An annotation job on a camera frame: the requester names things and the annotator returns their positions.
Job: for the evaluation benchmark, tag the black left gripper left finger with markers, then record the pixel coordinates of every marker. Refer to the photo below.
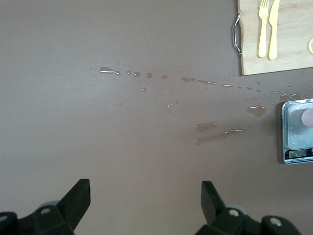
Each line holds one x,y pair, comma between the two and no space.
49,220

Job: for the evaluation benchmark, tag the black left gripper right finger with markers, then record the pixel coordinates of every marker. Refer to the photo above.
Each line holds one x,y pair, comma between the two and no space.
232,222

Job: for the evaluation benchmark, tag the pink plastic cup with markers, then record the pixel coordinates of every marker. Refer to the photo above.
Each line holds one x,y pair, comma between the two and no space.
308,118

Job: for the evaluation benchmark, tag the silver digital kitchen scale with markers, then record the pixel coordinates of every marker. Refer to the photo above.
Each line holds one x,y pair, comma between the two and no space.
289,144

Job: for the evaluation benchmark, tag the yellow plastic fork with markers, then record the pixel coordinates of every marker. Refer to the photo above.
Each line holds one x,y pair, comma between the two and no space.
262,36

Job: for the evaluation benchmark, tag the yellow plastic knife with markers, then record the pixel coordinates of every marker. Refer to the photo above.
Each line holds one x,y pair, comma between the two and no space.
273,36

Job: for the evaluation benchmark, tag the lemon slice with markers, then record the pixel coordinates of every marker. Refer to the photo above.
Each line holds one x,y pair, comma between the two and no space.
311,46

